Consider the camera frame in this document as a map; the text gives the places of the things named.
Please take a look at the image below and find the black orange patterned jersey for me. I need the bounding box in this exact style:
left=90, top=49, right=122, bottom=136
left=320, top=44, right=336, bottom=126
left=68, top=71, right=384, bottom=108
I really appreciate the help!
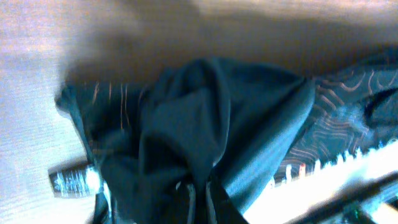
left=49, top=49, right=397, bottom=223

